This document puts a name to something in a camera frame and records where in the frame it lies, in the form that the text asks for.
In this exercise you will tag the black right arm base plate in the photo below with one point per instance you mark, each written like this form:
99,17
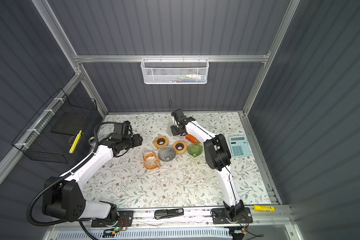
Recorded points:
220,216

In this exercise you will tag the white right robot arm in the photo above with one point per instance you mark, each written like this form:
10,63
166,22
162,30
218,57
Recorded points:
218,158

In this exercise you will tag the yellow tube on rail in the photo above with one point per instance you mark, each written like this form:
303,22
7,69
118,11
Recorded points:
261,208

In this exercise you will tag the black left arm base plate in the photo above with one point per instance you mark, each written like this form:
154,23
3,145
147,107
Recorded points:
119,219

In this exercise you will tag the grey glass dripper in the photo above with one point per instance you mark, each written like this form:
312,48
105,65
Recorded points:
167,154

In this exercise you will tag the black wire basket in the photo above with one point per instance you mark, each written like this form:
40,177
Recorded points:
50,136

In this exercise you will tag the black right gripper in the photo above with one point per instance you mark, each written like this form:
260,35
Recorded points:
175,133

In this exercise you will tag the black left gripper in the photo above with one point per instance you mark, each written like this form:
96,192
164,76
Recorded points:
138,141

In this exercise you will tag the pens in white basket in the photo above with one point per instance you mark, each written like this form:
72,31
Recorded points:
192,78

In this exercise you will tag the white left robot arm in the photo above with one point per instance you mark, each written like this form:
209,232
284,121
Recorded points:
63,198

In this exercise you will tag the orange glass pitcher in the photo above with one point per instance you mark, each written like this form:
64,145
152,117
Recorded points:
150,160

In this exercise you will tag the silver cylinder can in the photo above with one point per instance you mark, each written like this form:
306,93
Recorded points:
92,141

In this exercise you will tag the green glass dripper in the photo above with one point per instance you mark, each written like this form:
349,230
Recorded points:
194,149

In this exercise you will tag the yellow marker pen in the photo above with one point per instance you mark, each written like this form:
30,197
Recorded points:
75,142

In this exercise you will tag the white wire basket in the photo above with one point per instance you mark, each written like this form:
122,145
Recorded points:
154,71

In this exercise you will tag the light blue calculator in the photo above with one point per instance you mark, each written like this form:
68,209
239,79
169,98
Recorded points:
239,146

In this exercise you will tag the orange coffee filter box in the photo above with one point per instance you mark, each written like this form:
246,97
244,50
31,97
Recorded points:
191,139

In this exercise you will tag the black stapler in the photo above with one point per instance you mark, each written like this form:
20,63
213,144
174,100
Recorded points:
168,213

